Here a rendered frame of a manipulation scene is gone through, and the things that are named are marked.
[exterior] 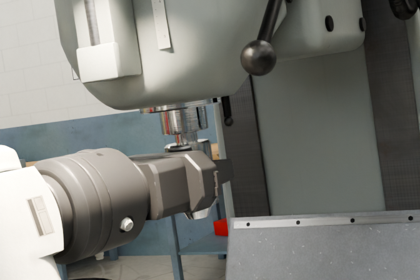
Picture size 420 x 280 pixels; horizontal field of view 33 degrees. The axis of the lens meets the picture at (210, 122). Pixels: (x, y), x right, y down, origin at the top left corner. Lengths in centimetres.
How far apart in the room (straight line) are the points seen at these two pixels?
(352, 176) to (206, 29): 49
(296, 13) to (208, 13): 17
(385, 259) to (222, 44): 50
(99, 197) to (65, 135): 570
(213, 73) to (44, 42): 574
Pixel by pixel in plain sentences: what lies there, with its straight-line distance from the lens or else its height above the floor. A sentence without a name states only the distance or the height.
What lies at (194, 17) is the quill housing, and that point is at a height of 138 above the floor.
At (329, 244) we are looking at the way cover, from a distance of 106.
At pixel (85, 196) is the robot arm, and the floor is 125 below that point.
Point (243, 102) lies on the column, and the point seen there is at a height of 129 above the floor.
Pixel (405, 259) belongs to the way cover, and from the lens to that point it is 102.
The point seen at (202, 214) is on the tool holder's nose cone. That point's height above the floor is 120.
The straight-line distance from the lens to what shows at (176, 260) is 491.
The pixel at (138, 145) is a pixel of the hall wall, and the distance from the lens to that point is 584.
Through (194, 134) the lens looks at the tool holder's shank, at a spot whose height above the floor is 128.
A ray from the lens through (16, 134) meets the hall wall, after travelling 664.
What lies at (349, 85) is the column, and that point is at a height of 129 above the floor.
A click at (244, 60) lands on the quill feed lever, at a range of 58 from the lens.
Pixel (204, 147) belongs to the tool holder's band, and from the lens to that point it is 70.
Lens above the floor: 132
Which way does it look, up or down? 3 degrees down
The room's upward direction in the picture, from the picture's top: 8 degrees counter-clockwise
